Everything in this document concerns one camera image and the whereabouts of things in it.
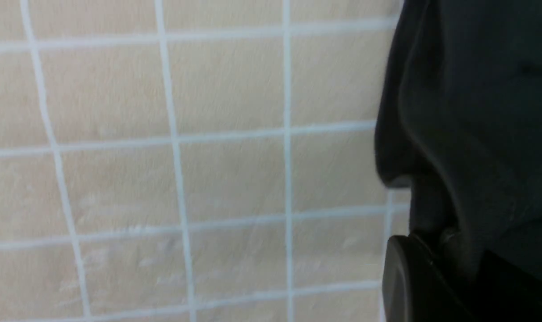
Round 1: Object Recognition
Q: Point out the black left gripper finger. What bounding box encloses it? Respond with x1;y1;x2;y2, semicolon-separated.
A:
382;233;542;322

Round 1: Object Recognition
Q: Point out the dark gray long-sleeve top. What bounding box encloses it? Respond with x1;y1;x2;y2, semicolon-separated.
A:
375;0;542;281

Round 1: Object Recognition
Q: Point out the beige grid tablecloth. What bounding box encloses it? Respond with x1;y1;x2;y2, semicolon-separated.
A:
0;0;409;322

